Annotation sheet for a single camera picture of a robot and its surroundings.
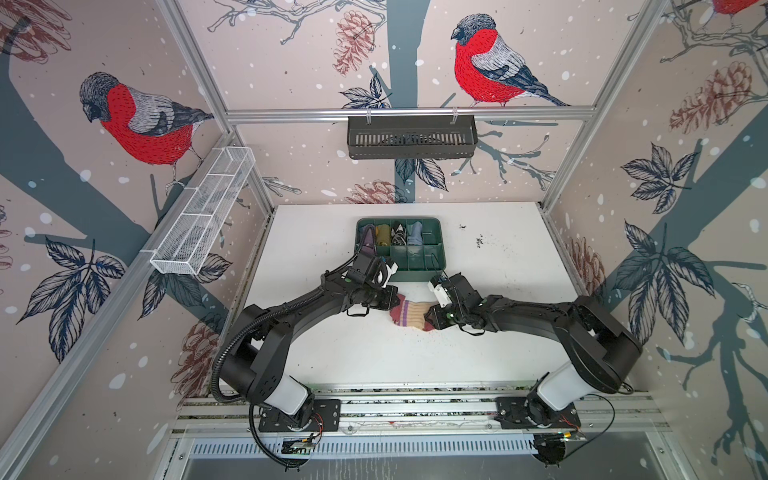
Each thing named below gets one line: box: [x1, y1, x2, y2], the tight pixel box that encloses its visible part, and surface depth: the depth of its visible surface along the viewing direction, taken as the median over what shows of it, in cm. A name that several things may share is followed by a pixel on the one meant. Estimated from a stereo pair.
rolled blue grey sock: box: [407, 221, 423, 246], surface depth 106 cm
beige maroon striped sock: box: [389, 293, 438, 331], surface depth 92 cm
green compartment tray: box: [354, 217, 447, 283], surface depth 106 cm
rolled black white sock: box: [390, 223, 407, 246], surface depth 105 cm
